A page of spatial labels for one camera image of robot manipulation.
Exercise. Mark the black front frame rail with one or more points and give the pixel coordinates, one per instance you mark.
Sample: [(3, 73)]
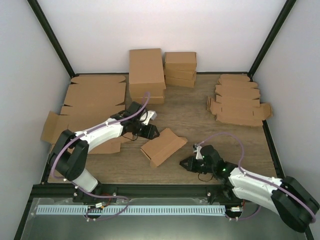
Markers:
[(131, 191)]

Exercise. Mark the large folded box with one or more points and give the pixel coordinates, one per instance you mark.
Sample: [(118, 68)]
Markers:
[(146, 73), (156, 100)]

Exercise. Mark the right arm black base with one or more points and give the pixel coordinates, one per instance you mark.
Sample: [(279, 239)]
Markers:
[(222, 194)]

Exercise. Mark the right black frame post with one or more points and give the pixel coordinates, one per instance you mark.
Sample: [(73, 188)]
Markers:
[(276, 27)]

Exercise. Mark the top large folded box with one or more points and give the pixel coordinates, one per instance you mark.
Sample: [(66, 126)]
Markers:
[(146, 73)]

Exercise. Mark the bottom small folded box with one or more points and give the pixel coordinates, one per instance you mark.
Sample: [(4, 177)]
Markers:
[(179, 82)]

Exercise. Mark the top small folded box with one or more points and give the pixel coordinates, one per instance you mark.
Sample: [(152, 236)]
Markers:
[(180, 60)]

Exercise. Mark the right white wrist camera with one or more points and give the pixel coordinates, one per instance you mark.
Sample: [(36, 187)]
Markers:
[(197, 151)]

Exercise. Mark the light blue slotted cable duct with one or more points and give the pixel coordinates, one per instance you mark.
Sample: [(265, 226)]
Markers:
[(134, 210)]

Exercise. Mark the small cardboard box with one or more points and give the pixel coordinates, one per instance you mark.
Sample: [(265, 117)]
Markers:
[(158, 150)]

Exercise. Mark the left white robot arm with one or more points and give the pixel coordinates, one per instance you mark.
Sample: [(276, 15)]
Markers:
[(69, 154)]

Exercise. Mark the left black frame post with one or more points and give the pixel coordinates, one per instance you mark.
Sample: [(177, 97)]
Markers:
[(42, 19)]

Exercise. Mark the large flat cardboard blank stack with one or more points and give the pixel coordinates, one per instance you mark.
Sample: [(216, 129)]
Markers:
[(89, 101)]

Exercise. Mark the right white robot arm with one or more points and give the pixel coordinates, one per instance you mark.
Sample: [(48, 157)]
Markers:
[(286, 197)]

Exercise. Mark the small flat cardboard blank stack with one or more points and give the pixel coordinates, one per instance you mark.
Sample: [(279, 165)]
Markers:
[(237, 102)]

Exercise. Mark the bottom large folded box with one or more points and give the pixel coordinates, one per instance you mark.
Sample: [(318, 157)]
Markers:
[(156, 100)]

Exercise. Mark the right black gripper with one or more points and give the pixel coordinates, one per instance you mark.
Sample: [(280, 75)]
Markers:
[(191, 164)]

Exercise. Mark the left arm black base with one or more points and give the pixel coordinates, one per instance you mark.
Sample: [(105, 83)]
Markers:
[(94, 197)]

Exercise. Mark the small folded box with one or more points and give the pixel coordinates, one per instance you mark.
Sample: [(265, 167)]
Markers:
[(180, 60), (179, 82), (186, 74)]

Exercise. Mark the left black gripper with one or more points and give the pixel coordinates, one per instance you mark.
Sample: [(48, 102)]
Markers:
[(153, 128)]

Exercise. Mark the black frame post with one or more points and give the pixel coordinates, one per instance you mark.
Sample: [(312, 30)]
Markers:
[(276, 27), (42, 19)]

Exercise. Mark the middle small folded box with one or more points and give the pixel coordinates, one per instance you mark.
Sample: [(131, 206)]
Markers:
[(186, 74)]

